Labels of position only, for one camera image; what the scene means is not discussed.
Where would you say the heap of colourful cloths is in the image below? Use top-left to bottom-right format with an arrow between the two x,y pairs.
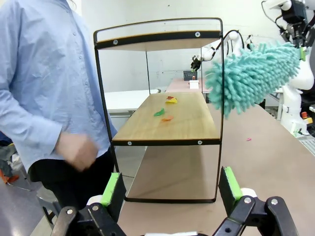
0,145 -> 20,184

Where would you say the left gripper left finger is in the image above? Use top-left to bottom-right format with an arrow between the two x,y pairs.
50,173 -> 127,236

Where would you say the aluminium frame rail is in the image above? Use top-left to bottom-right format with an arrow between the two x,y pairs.
296,136 -> 315,157

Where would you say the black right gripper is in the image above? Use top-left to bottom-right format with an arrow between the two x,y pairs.
280,0 -> 315,61

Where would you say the black wire basket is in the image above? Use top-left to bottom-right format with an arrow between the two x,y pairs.
183,70 -> 199,81

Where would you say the person in light blue shirt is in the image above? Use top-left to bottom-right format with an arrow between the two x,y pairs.
0,0 -> 118,222

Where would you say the spare arm black gripper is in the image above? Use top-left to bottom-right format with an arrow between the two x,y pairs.
190,55 -> 202,72

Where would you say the white side table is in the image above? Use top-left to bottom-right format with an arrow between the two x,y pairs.
103,88 -> 160,118

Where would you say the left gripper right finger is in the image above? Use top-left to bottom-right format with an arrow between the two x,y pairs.
213,166 -> 300,236

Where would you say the black-framed wooden shelf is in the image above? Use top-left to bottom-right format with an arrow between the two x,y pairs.
93,17 -> 224,204

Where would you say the teal microfibre duster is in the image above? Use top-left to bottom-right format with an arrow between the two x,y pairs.
204,40 -> 302,120

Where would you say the pink-topped side table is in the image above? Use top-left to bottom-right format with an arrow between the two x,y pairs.
165,78 -> 212,94

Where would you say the person's right hand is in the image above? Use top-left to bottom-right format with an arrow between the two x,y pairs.
54,131 -> 100,172

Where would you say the person's right forearm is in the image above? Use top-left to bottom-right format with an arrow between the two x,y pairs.
0,89 -> 64,158

